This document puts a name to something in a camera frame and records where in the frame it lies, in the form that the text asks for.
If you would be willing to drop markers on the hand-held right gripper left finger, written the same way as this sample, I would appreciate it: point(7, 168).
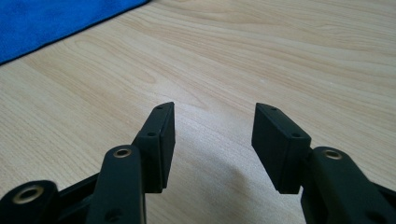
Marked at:
point(155, 149)

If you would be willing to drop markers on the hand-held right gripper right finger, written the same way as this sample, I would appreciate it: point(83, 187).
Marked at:
point(280, 149)

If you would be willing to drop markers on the blue cloth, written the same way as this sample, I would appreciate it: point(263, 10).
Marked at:
point(46, 21)

